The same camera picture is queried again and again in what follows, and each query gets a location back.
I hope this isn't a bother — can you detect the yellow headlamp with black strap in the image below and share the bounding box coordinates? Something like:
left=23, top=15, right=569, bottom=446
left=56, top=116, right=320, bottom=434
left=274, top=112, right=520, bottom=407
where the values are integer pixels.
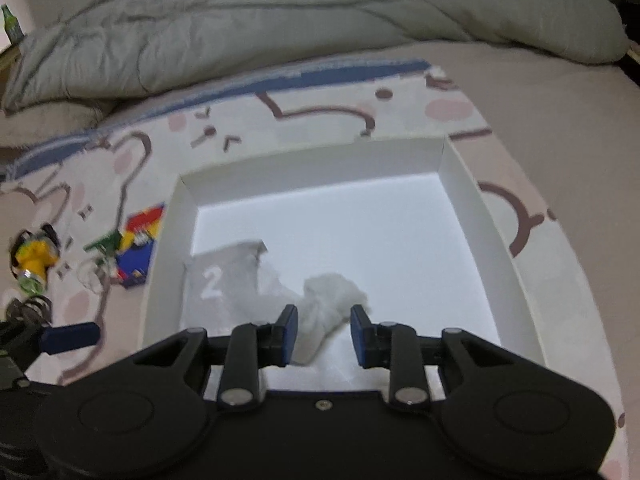
left=10, top=225, right=63, bottom=296

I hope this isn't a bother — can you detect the green glass bottle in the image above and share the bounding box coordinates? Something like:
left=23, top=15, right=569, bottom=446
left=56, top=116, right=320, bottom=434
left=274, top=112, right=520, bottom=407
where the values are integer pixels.
left=0, top=4, right=25, bottom=43

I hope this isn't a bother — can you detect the white cardboard box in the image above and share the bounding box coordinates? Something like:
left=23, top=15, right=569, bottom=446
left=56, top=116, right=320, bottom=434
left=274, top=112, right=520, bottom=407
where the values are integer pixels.
left=142, top=136, right=546, bottom=396

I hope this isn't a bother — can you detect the fluffy beige pillow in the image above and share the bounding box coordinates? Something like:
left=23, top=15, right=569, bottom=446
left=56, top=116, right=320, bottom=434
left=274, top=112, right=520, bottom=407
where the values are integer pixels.
left=0, top=97, right=118, bottom=148

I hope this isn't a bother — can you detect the grey numbered packet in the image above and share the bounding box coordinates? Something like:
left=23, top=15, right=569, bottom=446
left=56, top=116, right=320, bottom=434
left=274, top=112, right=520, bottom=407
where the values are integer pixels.
left=182, top=240, right=270, bottom=333

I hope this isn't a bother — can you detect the dark hair claw clip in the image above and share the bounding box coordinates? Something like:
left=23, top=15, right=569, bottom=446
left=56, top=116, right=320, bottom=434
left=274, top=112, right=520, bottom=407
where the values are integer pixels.
left=0, top=296, right=53, bottom=323

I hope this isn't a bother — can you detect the white lace cloth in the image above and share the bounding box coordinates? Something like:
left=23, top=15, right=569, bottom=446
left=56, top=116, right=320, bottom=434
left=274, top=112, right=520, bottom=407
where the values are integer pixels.
left=294, top=272, right=372, bottom=367

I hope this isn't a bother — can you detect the green clip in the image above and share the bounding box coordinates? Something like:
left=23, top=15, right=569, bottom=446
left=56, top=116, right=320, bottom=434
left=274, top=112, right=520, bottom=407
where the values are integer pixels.
left=82, top=232, right=126, bottom=256

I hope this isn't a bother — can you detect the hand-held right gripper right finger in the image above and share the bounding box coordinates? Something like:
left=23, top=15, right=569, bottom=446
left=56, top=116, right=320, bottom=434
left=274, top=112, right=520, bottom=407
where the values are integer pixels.
left=350, top=304, right=513, bottom=407

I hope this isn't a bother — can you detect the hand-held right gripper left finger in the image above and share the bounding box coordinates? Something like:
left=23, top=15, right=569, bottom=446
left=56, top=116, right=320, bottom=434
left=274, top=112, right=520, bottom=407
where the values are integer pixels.
left=131, top=304, right=300, bottom=407

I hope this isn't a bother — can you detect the colourful card box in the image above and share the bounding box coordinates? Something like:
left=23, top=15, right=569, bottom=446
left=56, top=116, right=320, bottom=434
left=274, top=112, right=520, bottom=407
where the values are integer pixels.
left=114, top=202, right=167, bottom=290

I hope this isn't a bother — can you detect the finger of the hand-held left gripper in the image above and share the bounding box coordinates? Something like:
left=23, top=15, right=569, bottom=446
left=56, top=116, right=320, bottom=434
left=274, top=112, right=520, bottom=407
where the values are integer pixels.
left=0, top=321, right=101, bottom=359

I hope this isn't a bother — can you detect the grey duvet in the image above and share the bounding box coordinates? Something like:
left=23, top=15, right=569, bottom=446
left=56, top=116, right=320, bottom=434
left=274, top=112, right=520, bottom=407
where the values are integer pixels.
left=2, top=0, right=631, bottom=113

